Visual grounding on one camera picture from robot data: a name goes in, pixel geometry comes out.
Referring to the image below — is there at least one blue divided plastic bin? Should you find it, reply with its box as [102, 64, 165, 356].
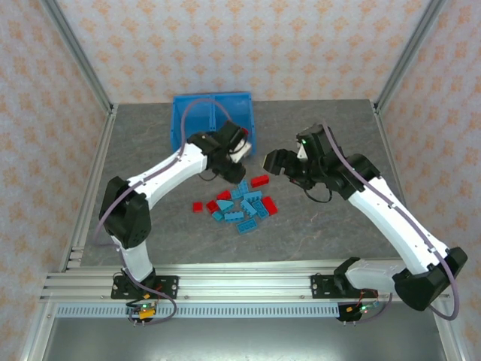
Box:
[171, 91, 258, 161]

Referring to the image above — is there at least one small controller circuit board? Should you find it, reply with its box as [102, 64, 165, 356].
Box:
[337, 299, 381, 323]
[126, 300, 158, 323]

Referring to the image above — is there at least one grey metal panel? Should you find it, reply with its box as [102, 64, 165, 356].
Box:
[41, 317, 448, 361]

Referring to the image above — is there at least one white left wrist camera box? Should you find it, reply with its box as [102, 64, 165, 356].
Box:
[228, 138, 253, 164]

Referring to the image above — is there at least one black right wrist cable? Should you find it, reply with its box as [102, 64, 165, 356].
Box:
[303, 187, 334, 205]

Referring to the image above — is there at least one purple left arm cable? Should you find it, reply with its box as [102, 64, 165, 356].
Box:
[92, 98, 232, 250]

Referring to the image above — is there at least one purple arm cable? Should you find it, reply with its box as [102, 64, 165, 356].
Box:
[321, 120, 462, 322]
[92, 98, 232, 250]

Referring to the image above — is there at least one aluminium table side rail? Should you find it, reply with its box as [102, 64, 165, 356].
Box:
[371, 100, 410, 214]
[58, 104, 119, 272]

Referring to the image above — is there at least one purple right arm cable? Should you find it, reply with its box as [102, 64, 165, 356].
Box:
[321, 120, 462, 322]

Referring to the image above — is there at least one aluminium mounting rail beam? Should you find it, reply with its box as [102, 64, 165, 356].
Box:
[40, 262, 452, 303]

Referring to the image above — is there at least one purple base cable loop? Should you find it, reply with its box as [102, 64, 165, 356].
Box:
[122, 266, 179, 324]
[352, 292, 395, 324]

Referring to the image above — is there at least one grey slotted cable duct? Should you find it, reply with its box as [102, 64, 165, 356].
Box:
[55, 303, 341, 320]

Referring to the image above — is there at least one aluminium frame post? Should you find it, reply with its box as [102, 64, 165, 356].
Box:
[39, 0, 116, 116]
[374, 0, 450, 114]

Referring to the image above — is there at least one aluminium lower frame bar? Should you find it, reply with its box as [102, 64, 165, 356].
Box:
[431, 311, 469, 361]
[18, 300, 57, 361]

